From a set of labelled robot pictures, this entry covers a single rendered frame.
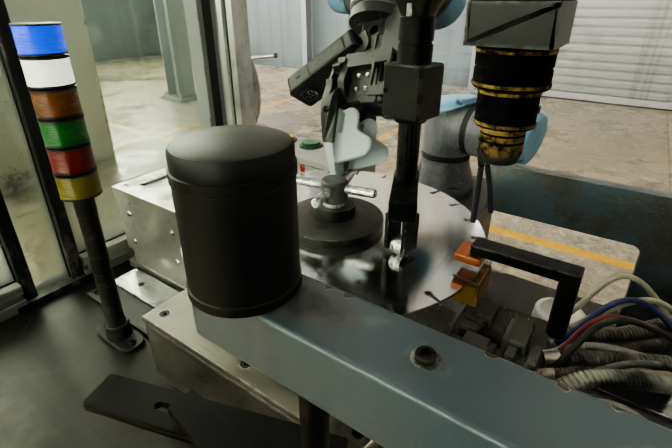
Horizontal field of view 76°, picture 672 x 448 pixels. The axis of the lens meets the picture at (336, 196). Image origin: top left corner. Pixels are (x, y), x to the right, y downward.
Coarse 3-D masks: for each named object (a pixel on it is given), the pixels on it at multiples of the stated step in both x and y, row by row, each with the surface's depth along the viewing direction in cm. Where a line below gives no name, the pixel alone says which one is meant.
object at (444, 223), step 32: (320, 192) 56; (384, 192) 56; (384, 224) 48; (448, 224) 48; (480, 224) 48; (320, 256) 42; (352, 256) 42; (384, 256) 42; (416, 256) 42; (448, 256) 42; (352, 288) 38; (384, 288) 38; (416, 288) 38; (448, 288) 38
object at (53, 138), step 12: (48, 120) 46; (60, 120) 46; (72, 120) 46; (84, 120) 48; (48, 132) 46; (60, 132) 46; (72, 132) 47; (84, 132) 48; (48, 144) 47; (60, 144) 47; (72, 144) 47
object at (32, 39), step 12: (12, 24) 42; (24, 24) 41; (36, 24) 42; (48, 24) 42; (60, 24) 44; (24, 36) 42; (36, 36) 42; (48, 36) 43; (60, 36) 44; (24, 48) 42; (36, 48) 42; (48, 48) 43; (60, 48) 44
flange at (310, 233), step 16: (304, 208) 50; (320, 208) 46; (336, 208) 46; (352, 208) 47; (368, 208) 50; (304, 224) 46; (320, 224) 46; (336, 224) 46; (352, 224) 46; (368, 224) 46; (304, 240) 44; (320, 240) 43; (336, 240) 43; (352, 240) 44; (368, 240) 45
